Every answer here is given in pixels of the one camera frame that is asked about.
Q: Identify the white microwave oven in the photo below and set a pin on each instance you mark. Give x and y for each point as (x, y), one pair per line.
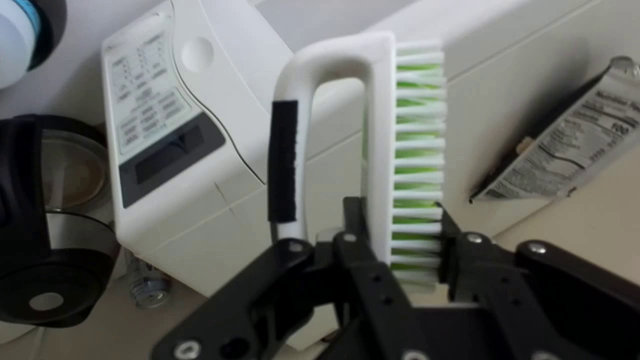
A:
(201, 220)

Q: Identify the silver snack packet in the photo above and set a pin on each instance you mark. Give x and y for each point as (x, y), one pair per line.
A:
(573, 140)

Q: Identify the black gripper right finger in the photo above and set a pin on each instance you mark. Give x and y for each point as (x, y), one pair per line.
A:
(560, 307)

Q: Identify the white brush green bristles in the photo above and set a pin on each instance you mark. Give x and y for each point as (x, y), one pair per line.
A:
(381, 132)

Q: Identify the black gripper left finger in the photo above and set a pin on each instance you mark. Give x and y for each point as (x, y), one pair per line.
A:
(267, 307)

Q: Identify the water bottle black sleeve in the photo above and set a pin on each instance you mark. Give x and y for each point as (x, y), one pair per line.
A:
(20, 40)

